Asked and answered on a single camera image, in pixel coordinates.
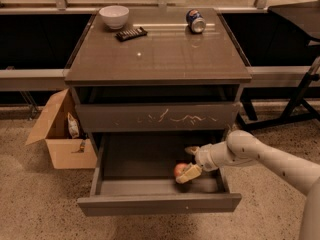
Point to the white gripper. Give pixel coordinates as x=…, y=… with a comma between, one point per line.
x=202, y=157

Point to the red apple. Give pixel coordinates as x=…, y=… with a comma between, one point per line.
x=178, y=169

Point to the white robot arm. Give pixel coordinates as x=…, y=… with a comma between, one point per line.
x=240, y=149

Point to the open grey lower drawer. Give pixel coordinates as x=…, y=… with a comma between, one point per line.
x=134, y=175

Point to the scratched grey upper drawer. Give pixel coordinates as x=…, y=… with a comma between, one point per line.
x=156, y=117

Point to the grey drawer cabinet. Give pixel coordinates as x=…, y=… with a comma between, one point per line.
x=170, y=65

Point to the black rolling stand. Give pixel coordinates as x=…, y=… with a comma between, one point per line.
x=296, y=100

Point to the white snack bag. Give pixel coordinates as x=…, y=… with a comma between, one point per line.
x=73, y=127

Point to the open cardboard box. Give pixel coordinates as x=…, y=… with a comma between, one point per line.
x=52, y=127

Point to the blue soda can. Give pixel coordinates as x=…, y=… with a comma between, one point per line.
x=195, y=21

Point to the black chocolate bar wrapper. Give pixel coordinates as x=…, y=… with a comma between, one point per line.
x=131, y=34

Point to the white ceramic bowl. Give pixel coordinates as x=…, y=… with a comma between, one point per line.
x=115, y=16

